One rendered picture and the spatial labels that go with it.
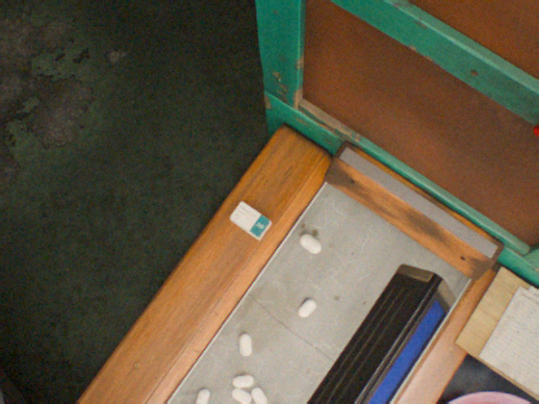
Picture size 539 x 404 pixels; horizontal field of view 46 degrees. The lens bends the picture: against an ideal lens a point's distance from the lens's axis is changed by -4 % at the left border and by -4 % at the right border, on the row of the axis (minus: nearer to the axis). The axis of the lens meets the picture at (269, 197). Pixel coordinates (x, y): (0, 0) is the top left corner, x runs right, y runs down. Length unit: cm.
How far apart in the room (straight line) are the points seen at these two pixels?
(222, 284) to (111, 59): 120
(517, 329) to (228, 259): 48
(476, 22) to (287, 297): 62
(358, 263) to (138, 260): 93
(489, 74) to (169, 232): 137
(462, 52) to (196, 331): 64
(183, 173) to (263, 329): 93
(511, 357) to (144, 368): 59
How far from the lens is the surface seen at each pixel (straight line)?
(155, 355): 109
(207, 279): 108
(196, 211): 190
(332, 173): 105
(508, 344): 111
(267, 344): 109
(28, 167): 208
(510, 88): 67
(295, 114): 109
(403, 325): 73
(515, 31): 62
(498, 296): 111
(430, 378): 109
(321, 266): 110
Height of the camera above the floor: 183
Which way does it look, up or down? 75 degrees down
